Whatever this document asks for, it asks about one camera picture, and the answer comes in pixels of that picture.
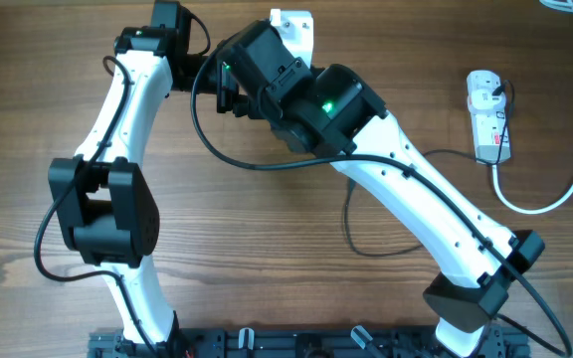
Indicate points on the white power strip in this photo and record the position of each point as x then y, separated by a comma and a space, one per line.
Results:
490, 135

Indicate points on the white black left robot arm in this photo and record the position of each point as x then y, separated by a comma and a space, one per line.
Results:
106, 212

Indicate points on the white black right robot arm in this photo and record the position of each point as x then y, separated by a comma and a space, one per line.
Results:
333, 116

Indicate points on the white charger plug adapter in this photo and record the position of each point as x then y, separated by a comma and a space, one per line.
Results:
484, 101

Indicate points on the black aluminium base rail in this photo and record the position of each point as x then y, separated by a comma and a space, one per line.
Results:
406, 341

